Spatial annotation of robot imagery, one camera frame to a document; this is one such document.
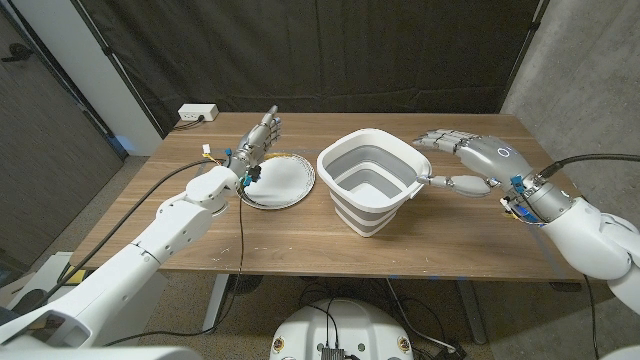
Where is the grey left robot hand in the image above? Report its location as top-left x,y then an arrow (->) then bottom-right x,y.
225,104 -> 283,189

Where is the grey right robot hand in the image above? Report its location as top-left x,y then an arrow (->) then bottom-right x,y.
412,128 -> 574,225

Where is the white grey collapsible bucket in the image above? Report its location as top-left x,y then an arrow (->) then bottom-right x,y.
316,127 -> 433,238

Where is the white paper plate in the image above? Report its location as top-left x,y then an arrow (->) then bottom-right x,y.
241,152 -> 317,211

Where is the white power strip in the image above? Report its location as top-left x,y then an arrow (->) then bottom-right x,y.
177,103 -> 220,122

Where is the black backdrop curtain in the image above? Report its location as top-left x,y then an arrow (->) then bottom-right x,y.
74,0 -> 546,137

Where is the black backdrop stand pole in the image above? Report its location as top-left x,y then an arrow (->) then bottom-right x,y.
499,0 -> 550,114
69,0 -> 166,139

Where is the dark round floor disc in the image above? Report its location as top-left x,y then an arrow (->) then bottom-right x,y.
227,273 -> 264,296

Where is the grey table leg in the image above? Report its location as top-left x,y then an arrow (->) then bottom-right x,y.
202,273 -> 231,335
457,279 -> 489,345

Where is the black floor power adapter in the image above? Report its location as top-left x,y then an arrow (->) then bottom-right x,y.
433,341 -> 469,360

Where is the white robot torso base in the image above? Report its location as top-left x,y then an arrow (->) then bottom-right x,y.
269,298 -> 415,360

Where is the dark wooden door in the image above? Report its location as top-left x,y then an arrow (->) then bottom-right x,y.
0,9 -> 126,274

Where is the white robot chest cover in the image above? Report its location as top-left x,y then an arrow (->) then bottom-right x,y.
0,344 -> 204,360

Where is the person leg in jeans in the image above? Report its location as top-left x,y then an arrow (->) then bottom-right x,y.
0,288 -> 49,326

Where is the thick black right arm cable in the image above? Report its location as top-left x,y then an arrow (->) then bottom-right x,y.
537,153 -> 640,182

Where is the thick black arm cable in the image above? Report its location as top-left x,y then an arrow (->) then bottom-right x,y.
29,158 -> 226,307
537,153 -> 640,182

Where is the thin black left arm wire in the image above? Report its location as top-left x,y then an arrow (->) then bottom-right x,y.
104,194 -> 246,347

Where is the thin black arm wire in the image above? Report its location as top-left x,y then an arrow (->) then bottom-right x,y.
581,273 -> 600,360
104,194 -> 246,347

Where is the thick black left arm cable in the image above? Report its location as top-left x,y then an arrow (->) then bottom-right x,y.
29,158 -> 226,307

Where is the white floor cable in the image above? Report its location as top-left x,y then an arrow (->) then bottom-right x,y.
385,278 -> 455,352

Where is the thin black right arm wire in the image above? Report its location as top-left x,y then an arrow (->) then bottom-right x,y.
581,273 -> 600,360

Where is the black door handle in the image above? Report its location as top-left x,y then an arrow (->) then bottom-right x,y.
0,42 -> 35,63

